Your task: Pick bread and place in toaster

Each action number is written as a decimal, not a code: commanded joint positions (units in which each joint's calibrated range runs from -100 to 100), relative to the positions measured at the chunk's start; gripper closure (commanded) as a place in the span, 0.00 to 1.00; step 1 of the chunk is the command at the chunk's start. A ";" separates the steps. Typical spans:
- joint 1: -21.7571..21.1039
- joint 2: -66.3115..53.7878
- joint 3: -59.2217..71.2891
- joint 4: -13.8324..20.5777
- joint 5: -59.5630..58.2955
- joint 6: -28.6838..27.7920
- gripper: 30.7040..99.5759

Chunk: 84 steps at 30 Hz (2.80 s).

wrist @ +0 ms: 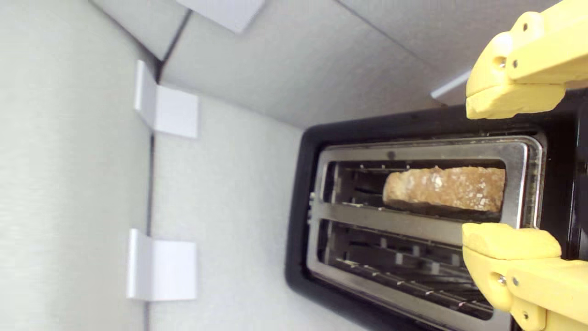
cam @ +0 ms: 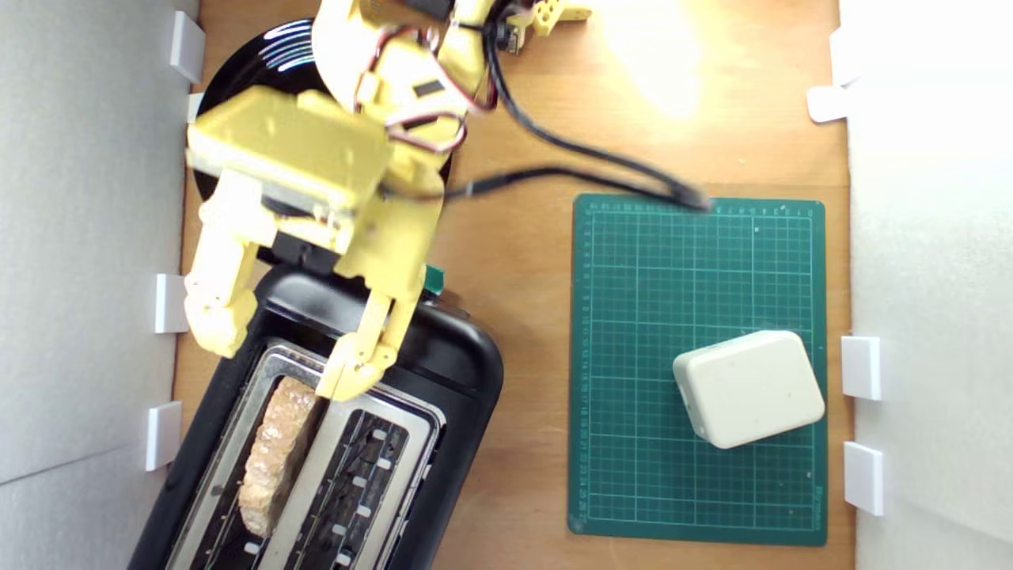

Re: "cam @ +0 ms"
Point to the white wall clip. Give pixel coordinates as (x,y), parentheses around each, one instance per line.
(168,302)
(861,366)
(863,477)
(163,434)
(195,107)
(187,46)
(827,103)

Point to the black round plate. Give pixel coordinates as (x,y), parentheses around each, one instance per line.
(253,71)

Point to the green toaster lever knob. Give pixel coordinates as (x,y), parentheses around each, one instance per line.
(434,279)

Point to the green cutting mat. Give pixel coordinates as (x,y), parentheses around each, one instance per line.
(641,356)

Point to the yellow wrist camera box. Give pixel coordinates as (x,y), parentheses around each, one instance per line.
(285,146)

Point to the brown bread slice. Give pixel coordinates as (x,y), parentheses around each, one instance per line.
(273,459)

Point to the white rounded block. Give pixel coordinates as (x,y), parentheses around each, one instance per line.
(748,388)

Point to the black two-slot toaster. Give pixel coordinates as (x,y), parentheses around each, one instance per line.
(459,372)

